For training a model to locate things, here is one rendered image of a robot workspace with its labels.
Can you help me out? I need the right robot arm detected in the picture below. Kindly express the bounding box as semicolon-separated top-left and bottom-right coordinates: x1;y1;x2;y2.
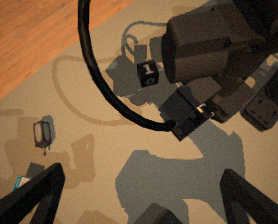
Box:
161;0;278;130

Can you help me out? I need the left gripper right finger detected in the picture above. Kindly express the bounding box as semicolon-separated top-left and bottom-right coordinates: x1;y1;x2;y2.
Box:
220;168;278;224

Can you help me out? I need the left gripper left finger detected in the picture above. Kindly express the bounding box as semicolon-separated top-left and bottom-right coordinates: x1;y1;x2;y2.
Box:
0;163;65;224

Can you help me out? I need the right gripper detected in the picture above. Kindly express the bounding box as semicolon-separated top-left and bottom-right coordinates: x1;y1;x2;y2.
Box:
162;72;255;124

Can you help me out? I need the small blue and tan cardboard box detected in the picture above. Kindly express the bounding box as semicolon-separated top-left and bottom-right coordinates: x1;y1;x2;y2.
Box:
12;176;32;192

